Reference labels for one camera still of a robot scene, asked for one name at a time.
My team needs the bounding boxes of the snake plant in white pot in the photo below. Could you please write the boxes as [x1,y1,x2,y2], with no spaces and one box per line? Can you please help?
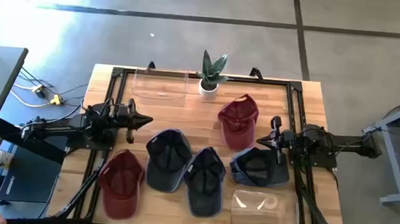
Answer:
[193,49,232,103]

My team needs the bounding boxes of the faded blue baseball cap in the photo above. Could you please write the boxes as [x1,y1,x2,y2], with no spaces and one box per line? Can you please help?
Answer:
[228,144,293,189]

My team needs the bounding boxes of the yellow power plug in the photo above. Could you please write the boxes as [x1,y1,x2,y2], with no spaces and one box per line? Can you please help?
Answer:
[31,83,46,99]
[49,93,64,106]

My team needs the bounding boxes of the black aluminium table frame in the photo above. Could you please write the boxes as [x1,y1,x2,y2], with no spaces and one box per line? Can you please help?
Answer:
[53,61,356,224]

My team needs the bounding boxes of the black desk leg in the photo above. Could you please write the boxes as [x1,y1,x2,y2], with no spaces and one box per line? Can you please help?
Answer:
[0,117,69,166]

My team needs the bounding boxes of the blue denim baseball cap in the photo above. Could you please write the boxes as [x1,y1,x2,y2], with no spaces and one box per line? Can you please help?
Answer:
[142,127,195,195]

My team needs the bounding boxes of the navy cap with white label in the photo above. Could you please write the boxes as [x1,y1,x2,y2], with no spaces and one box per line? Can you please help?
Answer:
[180,145,229,220]

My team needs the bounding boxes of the white paper cup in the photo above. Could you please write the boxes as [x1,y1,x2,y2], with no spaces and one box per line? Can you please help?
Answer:
[0,149,14,170]

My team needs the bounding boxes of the maroon baseball cap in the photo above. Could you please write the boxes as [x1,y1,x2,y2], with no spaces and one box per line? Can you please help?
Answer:
[214,92,261,154]
[94,147,148,223]

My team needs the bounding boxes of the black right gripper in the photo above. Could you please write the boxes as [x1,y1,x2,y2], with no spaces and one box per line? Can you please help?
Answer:
[254,115,298,165]

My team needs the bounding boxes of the clear plastic bin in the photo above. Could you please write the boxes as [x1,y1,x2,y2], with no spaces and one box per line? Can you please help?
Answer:
[230,186,303,224]
[131,66,189,103]

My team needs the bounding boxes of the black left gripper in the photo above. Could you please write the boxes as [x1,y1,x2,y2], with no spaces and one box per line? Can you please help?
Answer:
[112,97,155,145]

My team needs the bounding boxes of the black Husky tool cabinet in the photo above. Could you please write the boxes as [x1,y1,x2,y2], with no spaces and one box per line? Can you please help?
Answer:
[0,143,64,216]

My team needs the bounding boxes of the pale floor cable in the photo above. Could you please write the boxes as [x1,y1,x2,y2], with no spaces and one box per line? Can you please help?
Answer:
[8,82,53,110]

